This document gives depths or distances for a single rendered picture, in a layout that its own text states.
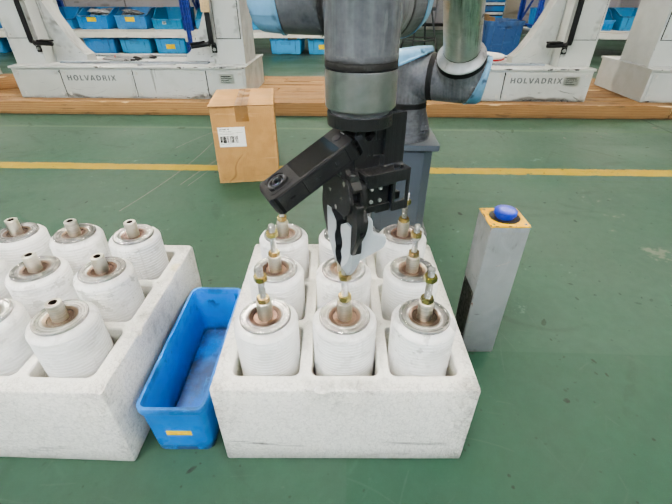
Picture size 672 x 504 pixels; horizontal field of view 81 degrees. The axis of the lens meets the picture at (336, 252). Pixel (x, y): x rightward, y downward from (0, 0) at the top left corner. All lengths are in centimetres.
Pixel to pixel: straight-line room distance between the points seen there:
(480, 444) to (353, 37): 66
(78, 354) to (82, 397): 6
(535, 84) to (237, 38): 179
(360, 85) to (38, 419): 67
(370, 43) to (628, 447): 78
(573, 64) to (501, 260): 227
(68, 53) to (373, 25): 295
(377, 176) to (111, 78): 263
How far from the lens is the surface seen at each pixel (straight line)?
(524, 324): 104
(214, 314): 94
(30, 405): 77
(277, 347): 59
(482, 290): 82
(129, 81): 293
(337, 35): 42
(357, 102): 42
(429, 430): 69
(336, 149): 44
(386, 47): 42
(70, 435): 80
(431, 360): 61
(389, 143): 47
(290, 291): 67
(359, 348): 58
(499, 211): 76
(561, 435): 87
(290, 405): 63
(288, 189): 43
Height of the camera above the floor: 66
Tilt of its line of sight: 34 degrees down
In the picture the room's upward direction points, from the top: straight up
